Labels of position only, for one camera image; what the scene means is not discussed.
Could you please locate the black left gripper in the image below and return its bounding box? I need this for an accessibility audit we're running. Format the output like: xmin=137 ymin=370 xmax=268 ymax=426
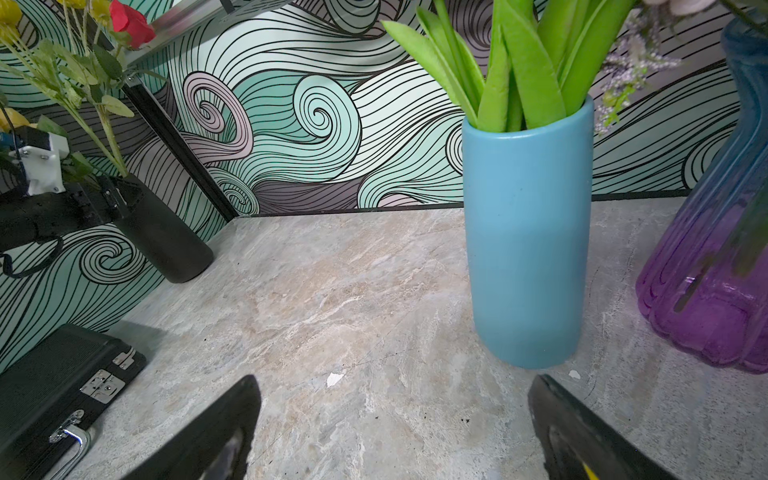
xmin=61 ymin=176 xmax=129 ymax=231

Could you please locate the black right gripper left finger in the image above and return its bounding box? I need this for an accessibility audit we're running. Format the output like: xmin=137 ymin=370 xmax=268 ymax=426
xmin=125 ymin=374 xmax=261 ymax=479

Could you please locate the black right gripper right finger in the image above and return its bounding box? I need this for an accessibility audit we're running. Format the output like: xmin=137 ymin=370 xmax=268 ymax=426
xmin=528 ymin=374 xmax=674 ymax=479

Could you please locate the purple glass vase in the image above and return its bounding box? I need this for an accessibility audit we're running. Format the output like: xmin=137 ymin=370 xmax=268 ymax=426
xmin=635 ymin=18 xmax=767 ymax=374

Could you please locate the teal ceramic vase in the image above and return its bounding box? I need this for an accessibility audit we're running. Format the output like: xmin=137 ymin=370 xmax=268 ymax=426
xmin=462 ymin=99 xmax=594 ymax=370

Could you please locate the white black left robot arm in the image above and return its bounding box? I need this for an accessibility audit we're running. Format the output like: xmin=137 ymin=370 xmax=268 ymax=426
xmin=1 ymin=176 xmax=143 ymax=279

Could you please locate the black vase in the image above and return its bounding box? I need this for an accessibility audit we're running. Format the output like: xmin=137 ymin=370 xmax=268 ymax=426
xmin=115 ymin=176 xmax=214 ymax=284

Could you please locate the mixed rose bouquet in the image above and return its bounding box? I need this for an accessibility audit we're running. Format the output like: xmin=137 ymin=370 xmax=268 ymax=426
xmin=1 ymin=1 xmax=156 ymax=178

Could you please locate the colourful tulip bunch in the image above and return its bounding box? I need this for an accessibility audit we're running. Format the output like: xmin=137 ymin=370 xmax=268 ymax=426
xmin=382 ymin=1 xmax=634 ymax=133

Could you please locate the pink lilac flower bunch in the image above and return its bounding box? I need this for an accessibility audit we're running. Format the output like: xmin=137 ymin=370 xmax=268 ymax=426
xmin=595 ymin=0 xmax=718 ymax=136

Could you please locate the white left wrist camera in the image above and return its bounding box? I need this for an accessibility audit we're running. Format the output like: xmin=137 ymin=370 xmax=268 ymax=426
xmin=10 ymin=126 xmax=70 ymax=196

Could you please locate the black left corner post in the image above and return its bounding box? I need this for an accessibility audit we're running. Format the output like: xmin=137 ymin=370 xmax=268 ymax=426
xmin=122 ymin=75 xmax=239 ymax=222

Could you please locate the black case with handle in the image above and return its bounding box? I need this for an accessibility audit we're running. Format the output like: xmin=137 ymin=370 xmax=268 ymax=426
xmin=1 ymin=324 xmax=147 ymax=479

